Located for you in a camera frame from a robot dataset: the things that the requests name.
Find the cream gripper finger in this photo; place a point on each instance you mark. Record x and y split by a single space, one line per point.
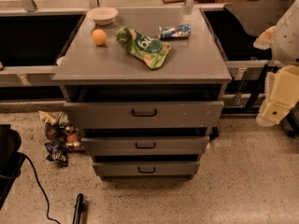
271 114

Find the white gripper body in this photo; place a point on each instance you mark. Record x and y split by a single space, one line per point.
287 39

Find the grey top drawer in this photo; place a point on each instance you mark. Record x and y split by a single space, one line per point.
144 115

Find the grey drawer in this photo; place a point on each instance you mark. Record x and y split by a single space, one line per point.
136 146
164 168
144 115

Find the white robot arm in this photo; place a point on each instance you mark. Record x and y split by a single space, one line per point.
282 39

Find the grey bottom drawer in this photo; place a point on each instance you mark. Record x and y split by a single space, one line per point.
164 168

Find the grey drawer cabinet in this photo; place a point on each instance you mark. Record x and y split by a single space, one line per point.
193 71

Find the grey middle drawer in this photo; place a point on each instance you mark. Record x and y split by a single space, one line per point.
136 146

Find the blue white soda can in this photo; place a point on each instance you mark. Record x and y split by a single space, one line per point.
180 31

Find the wooden stick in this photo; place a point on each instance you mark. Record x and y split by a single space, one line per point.
173 1

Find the green chip bag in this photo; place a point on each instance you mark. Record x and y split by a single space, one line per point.
149 50

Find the orange fruit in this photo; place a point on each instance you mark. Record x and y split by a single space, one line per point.
99 37

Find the white bowl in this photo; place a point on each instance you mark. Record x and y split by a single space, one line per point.
102 15

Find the snack bag pile on floor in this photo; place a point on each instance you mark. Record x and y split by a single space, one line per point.
59 129

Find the blue snack bag on floor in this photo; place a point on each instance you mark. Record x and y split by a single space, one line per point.
56 152

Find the black device at left edge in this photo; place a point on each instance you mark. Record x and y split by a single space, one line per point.
10 159

